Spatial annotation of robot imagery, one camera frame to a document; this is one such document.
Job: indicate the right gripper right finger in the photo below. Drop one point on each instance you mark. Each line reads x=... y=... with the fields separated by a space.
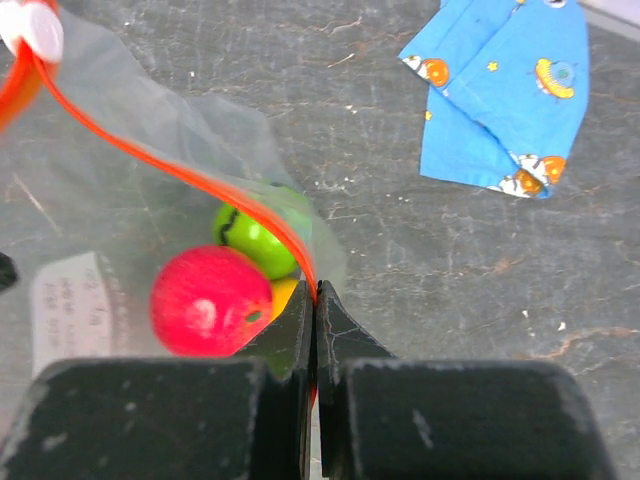
x=339 y=338

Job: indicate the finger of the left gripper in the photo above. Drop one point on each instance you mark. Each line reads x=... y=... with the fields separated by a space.
x=6 y=272

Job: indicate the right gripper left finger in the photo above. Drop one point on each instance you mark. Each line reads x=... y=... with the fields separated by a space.
x=281 y=445

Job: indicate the yellow lemon toy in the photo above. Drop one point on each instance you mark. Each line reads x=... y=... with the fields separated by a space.
x=282 y=290

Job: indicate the red apple toy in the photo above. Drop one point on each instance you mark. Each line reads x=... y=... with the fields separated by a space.
x=209 y=301

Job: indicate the green watermelon toy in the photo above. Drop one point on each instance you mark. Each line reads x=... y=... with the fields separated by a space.
x=233 y=228

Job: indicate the clear zip top bag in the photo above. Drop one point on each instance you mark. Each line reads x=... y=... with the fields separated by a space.
x=105 y=176

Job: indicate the blue patterned cloth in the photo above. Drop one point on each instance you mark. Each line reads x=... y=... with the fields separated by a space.
x=508 y=91

